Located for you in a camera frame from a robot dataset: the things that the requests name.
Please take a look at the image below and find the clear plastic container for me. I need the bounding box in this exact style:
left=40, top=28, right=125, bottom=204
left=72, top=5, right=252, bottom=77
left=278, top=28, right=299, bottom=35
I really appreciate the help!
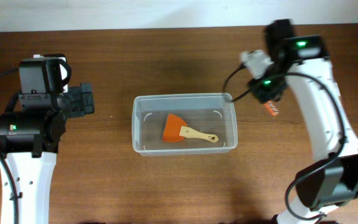
left=132, top=93, right=238, bottom=156

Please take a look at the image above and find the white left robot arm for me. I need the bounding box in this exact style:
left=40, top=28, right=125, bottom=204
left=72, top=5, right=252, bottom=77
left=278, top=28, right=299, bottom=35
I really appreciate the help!
left=0, top=54, right=95, bottom=223

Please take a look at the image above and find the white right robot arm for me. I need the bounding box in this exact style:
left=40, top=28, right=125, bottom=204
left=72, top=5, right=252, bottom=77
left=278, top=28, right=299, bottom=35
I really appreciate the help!
left=244, top=19, right=358, bottom=223

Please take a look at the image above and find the orange scraper with wooden handle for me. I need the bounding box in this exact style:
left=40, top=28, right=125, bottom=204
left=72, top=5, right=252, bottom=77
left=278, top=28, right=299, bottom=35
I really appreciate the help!
left=162, top=114, right=219, bottom=143

